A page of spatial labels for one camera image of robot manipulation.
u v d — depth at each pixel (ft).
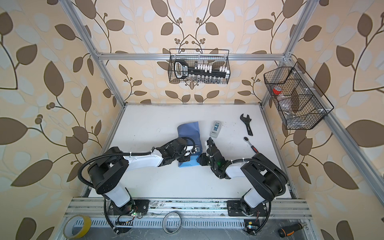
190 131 3.15
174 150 2.27
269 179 1.54
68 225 2.19
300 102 2.45
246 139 3.24
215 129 3.34
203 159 2.67
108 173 1.49
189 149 2.52
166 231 2.15
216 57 2.99
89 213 2.41
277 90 2.65
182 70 2.78
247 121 3.55
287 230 2.18
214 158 2.33
